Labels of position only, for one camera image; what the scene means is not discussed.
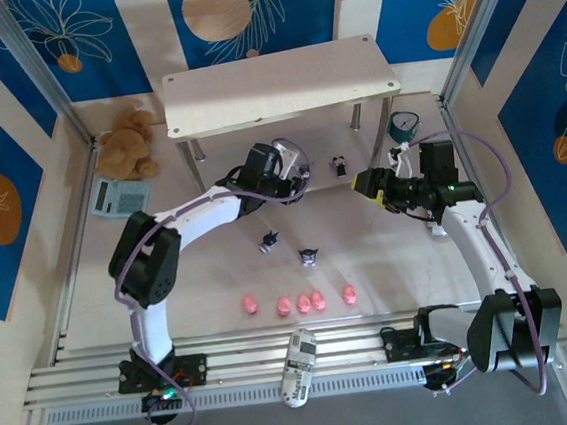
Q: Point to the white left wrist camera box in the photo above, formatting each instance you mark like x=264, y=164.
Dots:
x=289, y=155

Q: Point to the aluminium frame post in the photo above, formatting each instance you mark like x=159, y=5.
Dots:
x=476, y=23
x=33, y=61

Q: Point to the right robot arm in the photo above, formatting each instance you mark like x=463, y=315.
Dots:
x=478, y=254

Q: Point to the black purple Kuromi figurine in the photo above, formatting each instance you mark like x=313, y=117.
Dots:
x=269, y=243
x=309, y=257
x=305, y=172

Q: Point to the teal alarm clock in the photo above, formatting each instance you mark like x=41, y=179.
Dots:
x=403, y=128

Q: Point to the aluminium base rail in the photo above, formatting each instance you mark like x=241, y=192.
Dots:
x=247, y=356

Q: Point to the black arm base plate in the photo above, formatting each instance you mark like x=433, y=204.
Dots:
x=397, y=347
x=193, y=369

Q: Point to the pink plastic pig toy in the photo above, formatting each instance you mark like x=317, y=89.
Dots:
x=302, y=303
x=350, y=295
x=283, y=306
x=318, y=300
x=250, y=305

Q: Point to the teal calculator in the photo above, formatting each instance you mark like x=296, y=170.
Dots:
x=121, y=199

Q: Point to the small Kuromi figurine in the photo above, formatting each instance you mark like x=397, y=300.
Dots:
x=342, y=165

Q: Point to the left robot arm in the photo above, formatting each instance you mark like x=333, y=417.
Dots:
x=193, y=216

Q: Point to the brown plush toy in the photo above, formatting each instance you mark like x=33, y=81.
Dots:
x=124, y=145

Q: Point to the black electronics board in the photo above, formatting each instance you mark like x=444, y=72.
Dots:
x=437, y=378
x=156, y=400

